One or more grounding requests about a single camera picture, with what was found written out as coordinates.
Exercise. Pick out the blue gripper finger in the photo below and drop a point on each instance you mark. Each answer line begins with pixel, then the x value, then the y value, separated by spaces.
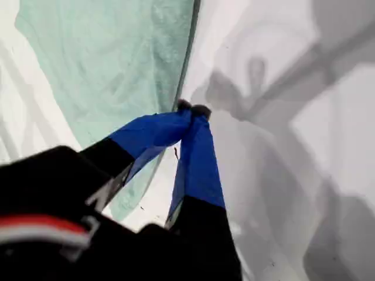
pixel 199 164
pixel 146 131

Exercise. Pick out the pale green T-shirt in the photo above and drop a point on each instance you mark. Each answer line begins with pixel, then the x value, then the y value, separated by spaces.
pixel 102 58

